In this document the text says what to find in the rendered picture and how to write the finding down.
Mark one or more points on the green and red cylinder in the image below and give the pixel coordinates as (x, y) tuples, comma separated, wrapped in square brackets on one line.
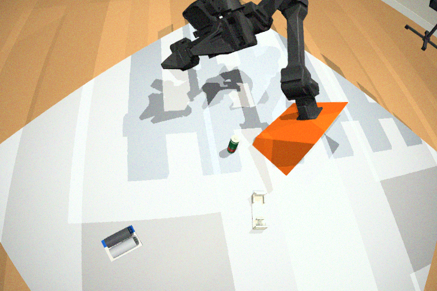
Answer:
[(233, 144)]

